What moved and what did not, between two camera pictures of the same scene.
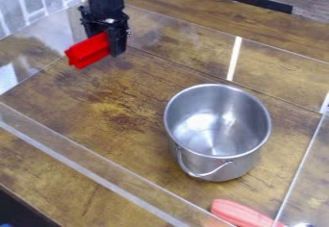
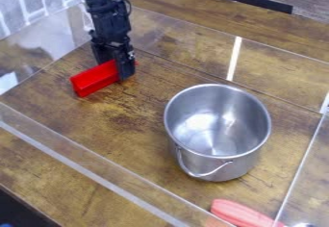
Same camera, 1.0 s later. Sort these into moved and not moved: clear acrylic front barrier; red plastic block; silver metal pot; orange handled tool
Moved: red plastic block
Not moved: silver metal pot; orange handled tool; clear acrylic front barrier
